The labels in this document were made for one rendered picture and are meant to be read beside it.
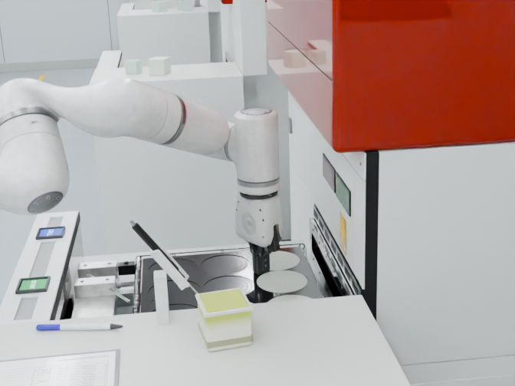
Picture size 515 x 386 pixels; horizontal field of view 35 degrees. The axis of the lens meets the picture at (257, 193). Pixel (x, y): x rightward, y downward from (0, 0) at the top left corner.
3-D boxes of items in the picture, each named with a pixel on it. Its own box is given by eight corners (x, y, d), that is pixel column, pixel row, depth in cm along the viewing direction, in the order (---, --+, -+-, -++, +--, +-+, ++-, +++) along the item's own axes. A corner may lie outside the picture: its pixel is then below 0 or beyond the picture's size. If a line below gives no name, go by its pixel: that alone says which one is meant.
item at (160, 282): (191, 312, 135) (186, 239, 131) (192, 323, 132) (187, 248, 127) (155, 315, 135) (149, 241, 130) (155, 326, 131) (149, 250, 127)
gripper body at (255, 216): (227, 184, 161) (230, 237, 165) (260, 197, 154) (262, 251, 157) (256, 177, 165) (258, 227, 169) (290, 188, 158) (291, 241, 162)
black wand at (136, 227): (127, 225, 126) (133, 220, 126) (128, 222, 128) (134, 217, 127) (208, 312, 133) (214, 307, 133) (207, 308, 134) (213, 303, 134)
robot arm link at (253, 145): (224, 177, 159) (260, 185, 153) (221, 111, 155) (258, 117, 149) (252, 166, 165) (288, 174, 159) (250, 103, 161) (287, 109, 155)
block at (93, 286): (116, 287, 165) (115, 274, 164) (116, 295, 162) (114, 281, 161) (77, 291, 164) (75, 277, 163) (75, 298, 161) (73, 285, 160)
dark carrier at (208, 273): (300, 249, 177) (300, 246, 177) (332, 322, 145) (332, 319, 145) (142, 260, 174) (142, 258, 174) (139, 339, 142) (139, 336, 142)
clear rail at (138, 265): (142, 260, 176) (142, 254, 175) (139, 346, 140) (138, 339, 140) (136, 260, 176) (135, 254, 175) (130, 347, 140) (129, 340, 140)
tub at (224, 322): (242, 324, 131) (241, 286, 129) (254, 346, 124) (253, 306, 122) (197, 332, 129) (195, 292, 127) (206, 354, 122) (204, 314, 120)
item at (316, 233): (316, 255, 185) (316, 217, 182) (362, 352, 144) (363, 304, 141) (309, 256, 185) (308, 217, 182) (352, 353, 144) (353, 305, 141)
